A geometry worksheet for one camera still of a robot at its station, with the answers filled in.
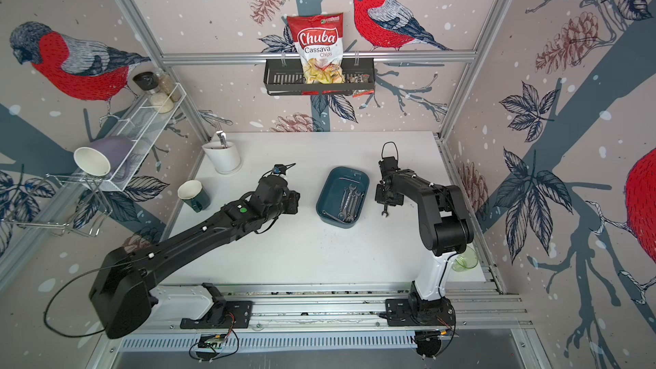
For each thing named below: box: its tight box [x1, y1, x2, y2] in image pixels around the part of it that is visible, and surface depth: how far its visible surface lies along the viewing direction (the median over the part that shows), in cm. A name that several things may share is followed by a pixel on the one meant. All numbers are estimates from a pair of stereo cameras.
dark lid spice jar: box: [132, 71, 159, 91], surface depth 81 cm
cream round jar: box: [148, 92, 175, 114], surface depth 85 cm
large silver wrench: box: [338, 183, 358, 221], surface depth 100 cm
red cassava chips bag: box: [287, 12, 346, 85], surface depth 83 cm
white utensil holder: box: [201, 141, 241, 173], surface depth 105 cm
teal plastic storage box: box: [316, 165, 370, 229], surface depth 100 cm
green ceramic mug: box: [177, 179, 211, 213], surface depth 92 cm
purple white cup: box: [73, 135, 134, 177], surface depth 63 cm
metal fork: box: [215, 129, 229, 149], surface depth 109 cm
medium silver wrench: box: [345, 189, 362, 223], surface depth 99 cm
